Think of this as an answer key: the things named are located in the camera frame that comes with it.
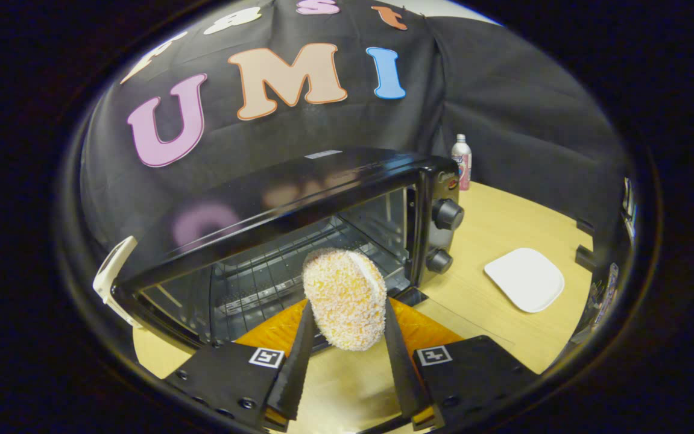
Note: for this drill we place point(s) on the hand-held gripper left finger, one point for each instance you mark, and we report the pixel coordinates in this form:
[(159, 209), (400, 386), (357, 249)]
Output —
[(298, 374)]

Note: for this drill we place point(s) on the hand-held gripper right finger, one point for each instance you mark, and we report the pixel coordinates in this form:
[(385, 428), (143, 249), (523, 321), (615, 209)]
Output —
[(404, 374)]

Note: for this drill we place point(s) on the round breaded bun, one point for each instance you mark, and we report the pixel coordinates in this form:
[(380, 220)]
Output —
[(346, 301)]

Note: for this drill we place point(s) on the black toaster oven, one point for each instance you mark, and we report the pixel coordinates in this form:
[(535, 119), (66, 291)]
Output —
[(298, 187)]

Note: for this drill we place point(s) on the white bread toaster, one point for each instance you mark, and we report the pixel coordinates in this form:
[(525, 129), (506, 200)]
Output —
[(111, 271)]

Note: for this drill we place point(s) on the white square plate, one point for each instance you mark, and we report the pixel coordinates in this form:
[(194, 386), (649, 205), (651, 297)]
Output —
[(524, 280)]

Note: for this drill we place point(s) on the white bottle pink label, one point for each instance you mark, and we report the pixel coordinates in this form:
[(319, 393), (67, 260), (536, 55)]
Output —
[(462, 163)]

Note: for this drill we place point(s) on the black backdrop cloth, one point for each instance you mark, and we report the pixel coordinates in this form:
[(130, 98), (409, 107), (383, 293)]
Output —
[(503, 90)]

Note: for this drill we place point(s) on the black table edge bracket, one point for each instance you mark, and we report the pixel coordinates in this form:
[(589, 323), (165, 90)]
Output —
[(585, 257), (585, 227)]

